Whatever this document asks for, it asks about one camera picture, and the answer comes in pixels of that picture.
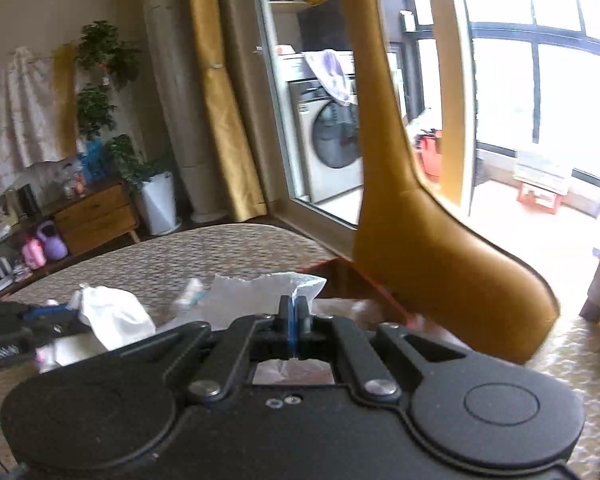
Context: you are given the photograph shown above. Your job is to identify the green potted plant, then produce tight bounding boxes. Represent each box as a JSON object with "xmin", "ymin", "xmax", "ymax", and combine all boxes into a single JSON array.
[{"xmin": 75, "ymin": 20, "xmax": 176, "ymax": 196}]

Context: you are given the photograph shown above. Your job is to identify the tan leather giraffe statue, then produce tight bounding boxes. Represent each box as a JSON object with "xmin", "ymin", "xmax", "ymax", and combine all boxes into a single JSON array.
[{"xmin": 302, "ymin": 0, "xmax": 561, "ymax": 366}]

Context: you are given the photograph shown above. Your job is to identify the purple cloth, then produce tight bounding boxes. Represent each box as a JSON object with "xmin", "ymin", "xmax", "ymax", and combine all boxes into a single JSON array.
[{"xmin": 304, "ymin": 50, "xmax": 358, "ymax": 107}]

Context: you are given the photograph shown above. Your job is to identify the silver washing machine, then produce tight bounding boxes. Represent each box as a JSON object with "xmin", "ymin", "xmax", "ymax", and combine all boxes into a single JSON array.
[{"xmin": 280, "ymin": 52, "xmax": 406, "ymax": 206}]

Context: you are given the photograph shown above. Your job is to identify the red bucket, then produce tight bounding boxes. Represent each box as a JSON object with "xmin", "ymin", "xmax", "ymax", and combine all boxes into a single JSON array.
[{"xmin": 415, "ymin": 130, "xmax": 443, "ymax": 178}]

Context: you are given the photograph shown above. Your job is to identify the black cylinder speaker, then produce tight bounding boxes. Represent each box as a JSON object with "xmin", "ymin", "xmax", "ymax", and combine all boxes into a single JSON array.
[{"xmin": 17, "ymin": 184, "xmax": 38, "ymax": 218}]

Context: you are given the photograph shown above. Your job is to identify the pink kettlebell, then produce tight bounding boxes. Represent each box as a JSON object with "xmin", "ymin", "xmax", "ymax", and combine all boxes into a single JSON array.
[{"xmin": 22, "ymin": 237, "xmax": 47, "ymax": 270}]

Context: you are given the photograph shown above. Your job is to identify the white box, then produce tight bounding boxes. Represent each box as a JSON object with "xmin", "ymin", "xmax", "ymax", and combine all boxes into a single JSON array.
[{"xmin": 512, "ymin": 150, "xmax": 573, "ymax": 193}]

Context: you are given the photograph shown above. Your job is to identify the blue plastic items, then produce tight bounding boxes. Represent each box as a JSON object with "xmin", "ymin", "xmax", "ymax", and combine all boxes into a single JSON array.
[{"xmin": 77, "ymin": 140, "xmax": 108, "ymax": 181}]

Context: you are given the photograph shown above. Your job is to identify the white bunny plush toy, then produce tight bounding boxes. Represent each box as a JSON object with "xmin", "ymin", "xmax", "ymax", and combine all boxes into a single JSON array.
[{"xmin": 34, "ymin": 336, "xmax": 108, "ymax": 375}]

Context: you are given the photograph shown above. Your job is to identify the white gauze cloth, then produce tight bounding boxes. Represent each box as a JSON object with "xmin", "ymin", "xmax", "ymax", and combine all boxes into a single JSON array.
[{"xmin": 77, "ymin": 285, "xmax": 157, "ymax": 352}]

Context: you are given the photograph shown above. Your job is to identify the black framed window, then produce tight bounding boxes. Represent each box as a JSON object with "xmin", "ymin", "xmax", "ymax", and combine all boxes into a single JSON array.
[{"xmin": 430, "ymin": 0, "xmax": 600, "ymax": 196}]

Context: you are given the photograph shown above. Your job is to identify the covered floor standing air conditioner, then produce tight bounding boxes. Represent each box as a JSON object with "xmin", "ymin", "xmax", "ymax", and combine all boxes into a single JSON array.
[{"xmin": 135, "ymin": 0, "xmax": 231, "ymax": 223}]

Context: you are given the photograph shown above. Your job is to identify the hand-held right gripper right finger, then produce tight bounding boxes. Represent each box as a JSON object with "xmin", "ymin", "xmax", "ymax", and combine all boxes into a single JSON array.
[{"xmin": 295, "ymin": 296, "xmax": 476, "ymax": 403}]

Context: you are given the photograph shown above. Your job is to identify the red crate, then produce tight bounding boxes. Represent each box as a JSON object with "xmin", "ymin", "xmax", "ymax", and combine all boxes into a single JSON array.
[{"xmin": 517, "ymin": 182, "xmax": 566, "ymax": 213}]

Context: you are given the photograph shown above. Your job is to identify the wooden cabinet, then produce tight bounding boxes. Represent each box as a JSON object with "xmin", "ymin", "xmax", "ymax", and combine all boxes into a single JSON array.
[{"xmin": 0, "ymin": 180, "xmax": 141, "ymax": 301}]

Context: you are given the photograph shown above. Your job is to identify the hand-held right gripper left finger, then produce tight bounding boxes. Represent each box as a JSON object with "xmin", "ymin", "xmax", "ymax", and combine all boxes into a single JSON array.
[{"xmin": 110, "ymin": 296, "xmax": 295, "ymax": 403}]

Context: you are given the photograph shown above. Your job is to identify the purple kettlebell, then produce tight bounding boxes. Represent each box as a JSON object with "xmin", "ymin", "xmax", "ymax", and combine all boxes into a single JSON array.
[{"xmin": 36, "ymin": 223, "xmax": 68, "ymax": 261}]

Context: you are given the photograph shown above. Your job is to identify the white lace curtain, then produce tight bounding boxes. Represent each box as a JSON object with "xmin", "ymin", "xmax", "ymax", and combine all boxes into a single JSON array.
[{"xmin": 0, "ymin": 47, "xmax": 63, "ymax": 206}]

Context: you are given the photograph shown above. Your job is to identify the yellow curtain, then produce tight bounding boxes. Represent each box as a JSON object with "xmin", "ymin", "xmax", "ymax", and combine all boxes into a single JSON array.
[
  {"xmin": 187, "ymin": 0, "xmax": 268, "ymax": 221},
  {"xmin": 52, "ymin": 42, "xmax": 81, "ymax": 161}
]

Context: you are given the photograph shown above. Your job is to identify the gold patterned tablecloth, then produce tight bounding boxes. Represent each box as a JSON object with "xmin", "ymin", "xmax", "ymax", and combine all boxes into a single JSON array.
[{"xmin": 0, "ymin": 222, "xmax": 600, "ymax": 480}]

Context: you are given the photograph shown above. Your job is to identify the clear plastic packet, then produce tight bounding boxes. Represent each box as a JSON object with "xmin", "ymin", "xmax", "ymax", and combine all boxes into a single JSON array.
[{"xmin": 210, "ymin": 271, "xmax": 328, "ymax": 321}]

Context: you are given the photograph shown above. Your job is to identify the white planter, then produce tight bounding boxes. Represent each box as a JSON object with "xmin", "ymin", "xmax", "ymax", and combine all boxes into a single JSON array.
[{"xmin": 139, "ymin": 172, "xmax": 181, "ymax": 237}]

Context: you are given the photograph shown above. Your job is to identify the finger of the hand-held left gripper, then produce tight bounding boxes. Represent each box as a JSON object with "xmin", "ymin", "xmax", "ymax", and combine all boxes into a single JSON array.
[
  {"xmin": 17, "ymin": 305, "xmax": 81, "ymax": 322},
  {"xmin": 27, "ymin": 320, "xmax": 96, "ymax": 343}
]

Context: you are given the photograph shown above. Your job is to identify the white green tissue pack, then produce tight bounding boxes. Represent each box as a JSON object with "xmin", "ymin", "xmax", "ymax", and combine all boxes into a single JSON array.
[{"xmin": 172, "ymin": 277, "xmax": 206, "ymax": 311}]

